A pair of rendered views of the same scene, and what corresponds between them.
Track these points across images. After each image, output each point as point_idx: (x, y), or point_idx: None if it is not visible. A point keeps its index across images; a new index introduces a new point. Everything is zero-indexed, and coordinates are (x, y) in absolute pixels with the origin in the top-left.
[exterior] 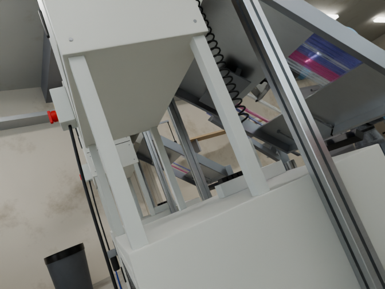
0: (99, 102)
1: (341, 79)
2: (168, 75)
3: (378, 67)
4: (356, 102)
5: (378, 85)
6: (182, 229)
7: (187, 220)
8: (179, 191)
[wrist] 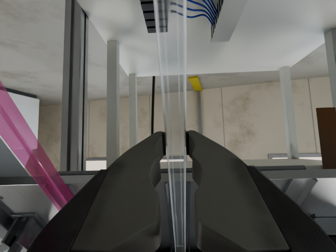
0: (296, 132)
1: None
2: (283, 163)
3: None
4: None
5: None
6: (299, 59)
7: (273, 56)
8: (117, 65)
